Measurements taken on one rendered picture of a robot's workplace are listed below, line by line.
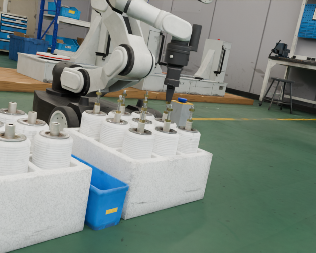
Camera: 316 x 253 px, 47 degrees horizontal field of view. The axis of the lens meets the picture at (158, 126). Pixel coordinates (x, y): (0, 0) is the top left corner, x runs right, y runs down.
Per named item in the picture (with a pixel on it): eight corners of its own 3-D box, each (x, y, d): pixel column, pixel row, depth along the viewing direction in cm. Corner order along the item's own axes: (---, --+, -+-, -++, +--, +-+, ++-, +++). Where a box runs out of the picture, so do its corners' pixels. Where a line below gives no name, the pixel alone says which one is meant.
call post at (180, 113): (157, 169, 161) (170, 100, 155) (167, 167, 166) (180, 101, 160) (168, 174, 156) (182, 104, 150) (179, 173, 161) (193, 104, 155)
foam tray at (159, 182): (56, 174, 134) (62, 127, 130) (134, 164, 162) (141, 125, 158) (124, 220, 108) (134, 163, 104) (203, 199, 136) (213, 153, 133)
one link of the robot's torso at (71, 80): (58, 89, 196) (61, 64, 193) (89, 91, 210) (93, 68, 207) (78, 97, 182) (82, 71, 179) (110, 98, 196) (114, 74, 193)
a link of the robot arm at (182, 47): (166, 50, 129) (172, 18, 127) (164, 50, 139) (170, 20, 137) (197, 56, 129) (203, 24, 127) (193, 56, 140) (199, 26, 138)
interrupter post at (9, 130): (1, 137, 83) (2, 123, 83) (11, 136, 85) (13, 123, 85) (6, 140, 82) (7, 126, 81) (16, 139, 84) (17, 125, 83)
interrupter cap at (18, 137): (-15, 134, 83) (-15, 131, 83) (17, 133, 89) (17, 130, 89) (-1, 144, 78) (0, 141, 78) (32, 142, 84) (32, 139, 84)
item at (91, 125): (74, 164, 127) (81, 114, 124) (76, 155, 137) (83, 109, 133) (102, 167, 129) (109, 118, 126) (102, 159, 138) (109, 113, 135)
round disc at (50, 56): (30, 55, 335) (30, 49, 334) (59, 58, 357) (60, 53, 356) (45, 59, 315) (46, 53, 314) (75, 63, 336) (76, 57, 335)
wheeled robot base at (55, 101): (11, 114, 201) (17, 53, 194) (90, 115, 237) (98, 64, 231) (70, 150, 157) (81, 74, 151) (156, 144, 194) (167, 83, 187)
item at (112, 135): (127, 173, 128) (135, 123, 124) (113, 180, 119) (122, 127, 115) (104, 165, 131) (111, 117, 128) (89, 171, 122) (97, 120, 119)
